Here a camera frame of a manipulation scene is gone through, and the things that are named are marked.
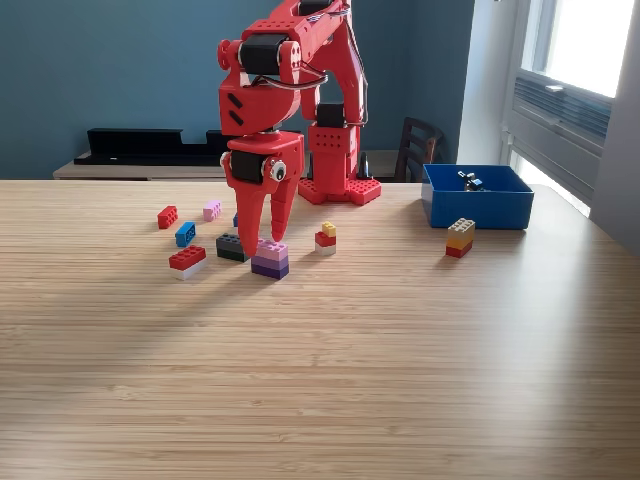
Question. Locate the grey window heater unit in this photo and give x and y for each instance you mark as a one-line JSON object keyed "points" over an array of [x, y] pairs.
{"points": [[560, 130]]}

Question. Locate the black table clamp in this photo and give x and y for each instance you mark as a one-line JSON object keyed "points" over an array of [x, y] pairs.
{"points": [[309, 167], [365, 167]]}

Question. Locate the light blue brick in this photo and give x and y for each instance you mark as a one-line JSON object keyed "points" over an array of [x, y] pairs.
{"points": [[185, 234]]}

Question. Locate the pale wooden sideboard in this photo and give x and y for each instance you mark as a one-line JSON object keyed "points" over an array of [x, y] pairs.
{"points": [[150, 172]]}

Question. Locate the tan orange red brick stack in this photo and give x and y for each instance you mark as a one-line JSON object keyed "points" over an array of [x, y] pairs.
{"points": [[460, 237]]}

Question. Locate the dark wooden chair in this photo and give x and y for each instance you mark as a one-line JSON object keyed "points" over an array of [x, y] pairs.
{"points": [[417, 145]]}

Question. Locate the pink purple brick stack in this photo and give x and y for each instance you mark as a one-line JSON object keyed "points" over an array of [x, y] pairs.
{"points": [[272, 262]]}

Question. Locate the bright window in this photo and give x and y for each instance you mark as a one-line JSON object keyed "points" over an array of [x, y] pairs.
{"points": [[585, 40]]}

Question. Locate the blue plastic bin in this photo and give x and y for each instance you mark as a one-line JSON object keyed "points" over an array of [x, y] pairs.
{"points": [[480, 207]]}

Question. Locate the yellow red white brick stack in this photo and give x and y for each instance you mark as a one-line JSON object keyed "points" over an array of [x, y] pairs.
{"points": [[325, 240]]}

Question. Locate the small yellow toy digger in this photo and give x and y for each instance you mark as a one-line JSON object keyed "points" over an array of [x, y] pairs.
{"points": [[472, 182]]}

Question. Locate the grey dark green brick stack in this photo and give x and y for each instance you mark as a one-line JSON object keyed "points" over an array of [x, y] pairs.
{"points": [[227, 247]]}

